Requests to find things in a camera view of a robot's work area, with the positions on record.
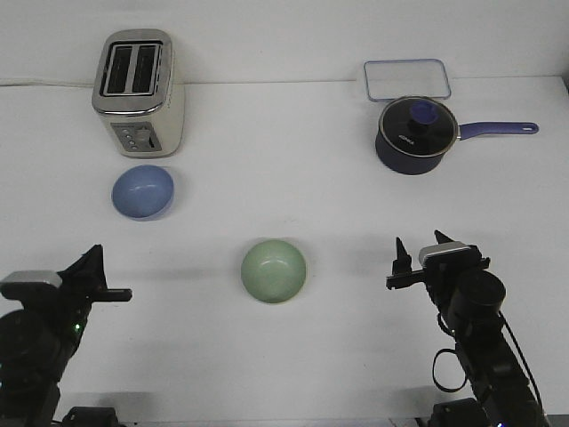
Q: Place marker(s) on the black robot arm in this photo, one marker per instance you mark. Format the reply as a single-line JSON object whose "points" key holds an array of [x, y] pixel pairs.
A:
{"points": [[39, 339], [468, 298]]}

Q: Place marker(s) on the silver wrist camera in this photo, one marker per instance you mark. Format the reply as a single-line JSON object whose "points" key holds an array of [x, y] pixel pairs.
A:
{"points": [[24, 283], [431, 253]]}

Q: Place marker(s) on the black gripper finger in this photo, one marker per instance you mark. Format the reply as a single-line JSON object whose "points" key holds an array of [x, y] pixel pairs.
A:
{"points": [[84, 274], [402, 265], [101, 276], [441, 238]]}

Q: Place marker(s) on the silver two-slot toaster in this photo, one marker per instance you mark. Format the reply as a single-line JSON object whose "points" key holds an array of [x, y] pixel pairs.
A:
{"points": [[137, 94]]}

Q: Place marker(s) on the glass pot lid blue knob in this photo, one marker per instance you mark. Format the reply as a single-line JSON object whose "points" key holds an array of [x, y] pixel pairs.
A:
{"points": [[418, 126]]}

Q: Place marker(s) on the blue bowl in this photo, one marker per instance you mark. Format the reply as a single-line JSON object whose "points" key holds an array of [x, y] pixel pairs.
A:
{"points": [[143, 193]]}

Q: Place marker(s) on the green bowl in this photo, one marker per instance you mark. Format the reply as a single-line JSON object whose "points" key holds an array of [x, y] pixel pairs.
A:
{"points": [[273, 271]]}

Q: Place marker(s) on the clear rectangular container lid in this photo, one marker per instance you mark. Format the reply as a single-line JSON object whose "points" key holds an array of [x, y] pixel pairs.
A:
{"points": [[386, 80]]}

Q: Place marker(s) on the dark blue saucepan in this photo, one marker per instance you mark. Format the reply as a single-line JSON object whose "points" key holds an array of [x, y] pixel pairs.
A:
{"points": [[410, 165]]}

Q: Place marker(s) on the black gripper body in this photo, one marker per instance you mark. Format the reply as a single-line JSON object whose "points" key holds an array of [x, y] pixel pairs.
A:
{"points": [[77, 303], [439, 276]]}

